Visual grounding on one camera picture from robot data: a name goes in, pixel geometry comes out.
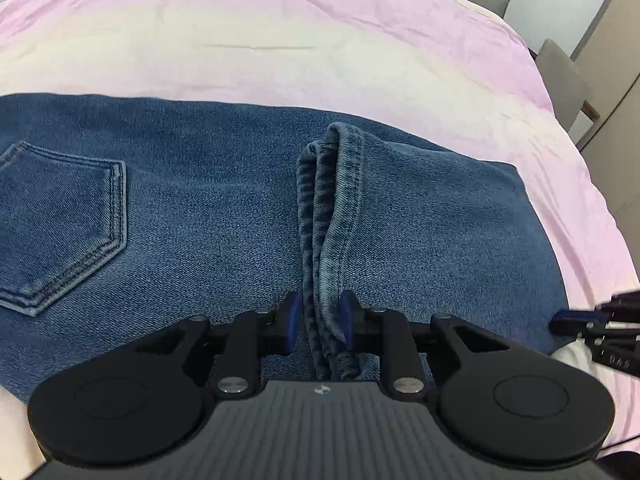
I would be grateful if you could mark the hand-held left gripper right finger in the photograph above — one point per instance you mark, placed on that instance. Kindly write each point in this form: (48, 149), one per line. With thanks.
(346, 320)

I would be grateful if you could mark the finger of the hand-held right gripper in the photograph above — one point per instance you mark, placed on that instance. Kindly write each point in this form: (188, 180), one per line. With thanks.
(575, 321)
(622, 301)

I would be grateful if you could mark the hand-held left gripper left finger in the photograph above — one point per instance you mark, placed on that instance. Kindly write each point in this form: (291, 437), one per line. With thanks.
(292, 322)

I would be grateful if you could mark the blue denim pants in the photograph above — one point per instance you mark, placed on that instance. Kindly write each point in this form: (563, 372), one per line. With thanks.
(200, 210)

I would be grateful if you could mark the white cloth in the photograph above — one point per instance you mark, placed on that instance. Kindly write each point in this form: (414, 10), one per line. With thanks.
(572, 357)

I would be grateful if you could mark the white wooden nightstand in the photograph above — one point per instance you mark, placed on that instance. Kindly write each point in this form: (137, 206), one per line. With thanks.
(586, 127)

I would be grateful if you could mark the grey upholstered chair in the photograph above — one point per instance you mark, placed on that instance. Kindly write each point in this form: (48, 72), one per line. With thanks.
(562, 80)

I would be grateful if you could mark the beige wardrobe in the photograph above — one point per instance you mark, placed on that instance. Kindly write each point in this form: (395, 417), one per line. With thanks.
(620, 60)

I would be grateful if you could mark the pink floral blanket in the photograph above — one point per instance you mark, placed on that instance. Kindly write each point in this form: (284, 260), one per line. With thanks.
(300, 35)

